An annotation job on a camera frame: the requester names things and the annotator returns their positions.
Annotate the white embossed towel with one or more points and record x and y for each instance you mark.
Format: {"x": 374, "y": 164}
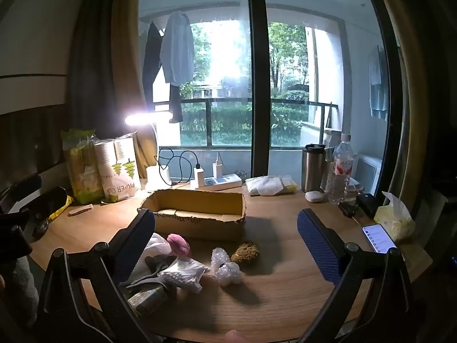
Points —
{"x": 157, "y": 244}

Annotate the grey cloth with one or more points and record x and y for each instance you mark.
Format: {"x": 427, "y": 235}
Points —
{"x": 153, "y": 262}

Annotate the white paper cup pack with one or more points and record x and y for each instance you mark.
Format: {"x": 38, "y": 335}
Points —
{"x": 117, "y": 175}

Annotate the black pouch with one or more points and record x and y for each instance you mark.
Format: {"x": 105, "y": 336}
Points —
{"x": 367, "y": 205}

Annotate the black window frame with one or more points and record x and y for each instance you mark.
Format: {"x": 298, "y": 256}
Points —
{"x": 259, "y": 78}

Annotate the clear bubble wrap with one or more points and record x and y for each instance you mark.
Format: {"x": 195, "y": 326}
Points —
{"x": 225, "y": 271}

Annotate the dark hanging garment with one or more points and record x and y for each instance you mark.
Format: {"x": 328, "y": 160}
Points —
{"x": 151, "y": 60}

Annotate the pink fluffy puff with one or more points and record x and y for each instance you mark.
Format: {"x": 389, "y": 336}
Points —
{"x": 178, "y": 244}

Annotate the brown scrubbing sponge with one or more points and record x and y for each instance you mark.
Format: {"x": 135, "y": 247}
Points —
{"x": 245, "y": 253}

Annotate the balcony railing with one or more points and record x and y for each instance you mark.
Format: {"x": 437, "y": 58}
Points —
{"x": 228, "y": 102}

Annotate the steel travel tumbler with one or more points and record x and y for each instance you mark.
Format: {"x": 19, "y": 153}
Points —
{"x": 312, "y": 171}

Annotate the black round knob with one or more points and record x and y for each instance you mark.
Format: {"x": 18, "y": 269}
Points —
{"x": 39, "y": 225}

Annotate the white tall charger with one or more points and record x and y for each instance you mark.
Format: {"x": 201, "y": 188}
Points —
{"x": 217, "y": 170}

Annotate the yellow tissue pack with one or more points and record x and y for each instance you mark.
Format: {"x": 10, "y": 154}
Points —
{"x": 392, "y": 221}

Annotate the black car key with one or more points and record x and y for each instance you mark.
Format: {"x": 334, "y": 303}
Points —
{"x": 348, "y": 209}

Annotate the smartphone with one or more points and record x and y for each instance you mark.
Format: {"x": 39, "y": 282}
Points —
{"x": 378, "y": 238}

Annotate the white dotted cloth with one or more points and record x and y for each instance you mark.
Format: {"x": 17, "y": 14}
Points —
{"x": 185, "y": 275}

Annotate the pale blue hanging cloth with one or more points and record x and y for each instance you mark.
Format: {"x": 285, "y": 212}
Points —
{"x": 378, "y": 85}

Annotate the small wooden stick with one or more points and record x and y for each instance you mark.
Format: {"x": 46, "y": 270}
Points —
{"x": 80, "y": 209}

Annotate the person's right hand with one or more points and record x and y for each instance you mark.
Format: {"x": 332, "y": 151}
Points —
{"x": 235, "y": 337}

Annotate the pale yellow flat pack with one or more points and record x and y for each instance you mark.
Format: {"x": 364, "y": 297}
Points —
{"x": 290, "y": 184}

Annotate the cardboard box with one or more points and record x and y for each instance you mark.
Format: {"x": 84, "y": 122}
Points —
{"x": 200, "y": 227}

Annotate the light blue hanging shirt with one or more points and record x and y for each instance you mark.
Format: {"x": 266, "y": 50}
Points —
{"x": 176, "y": 53}

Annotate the white napkin pack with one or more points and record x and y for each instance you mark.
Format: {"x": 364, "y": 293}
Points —
{"x": 267, "y": 185}

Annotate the clear water bottle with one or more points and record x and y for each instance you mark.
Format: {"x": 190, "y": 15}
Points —
{"x": 341, "y": 182}

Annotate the white square charger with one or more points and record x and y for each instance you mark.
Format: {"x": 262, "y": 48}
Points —
{"x": 199, "y": 177}

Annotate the green cup pack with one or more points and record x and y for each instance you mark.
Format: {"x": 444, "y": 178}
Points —
{"x": 82, "y": 175}

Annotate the dark hanging trousers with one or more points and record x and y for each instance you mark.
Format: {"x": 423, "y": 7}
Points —
{"x": 175, "y": 103}

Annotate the white power strip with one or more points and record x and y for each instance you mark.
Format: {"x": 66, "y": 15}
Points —
{"x": 217, "y": 183}

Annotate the yellow packet black print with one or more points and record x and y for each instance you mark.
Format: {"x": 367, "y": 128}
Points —
{"x": 64, "y": 205}

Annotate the small white case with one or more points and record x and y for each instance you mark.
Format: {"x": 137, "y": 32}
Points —
{"x": 315, "y": 196}

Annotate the white desk lamp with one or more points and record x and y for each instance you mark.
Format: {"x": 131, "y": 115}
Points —
{"x": 159, "y": 177}

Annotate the green tissue packet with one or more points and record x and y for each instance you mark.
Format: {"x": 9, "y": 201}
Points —
{"x": 150, "y": 298}

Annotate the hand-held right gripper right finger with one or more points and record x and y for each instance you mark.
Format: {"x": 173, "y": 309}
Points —
{"x": 317, "y": 246}

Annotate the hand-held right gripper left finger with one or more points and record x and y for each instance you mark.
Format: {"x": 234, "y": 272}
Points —
{"x": 137, "y": 243}

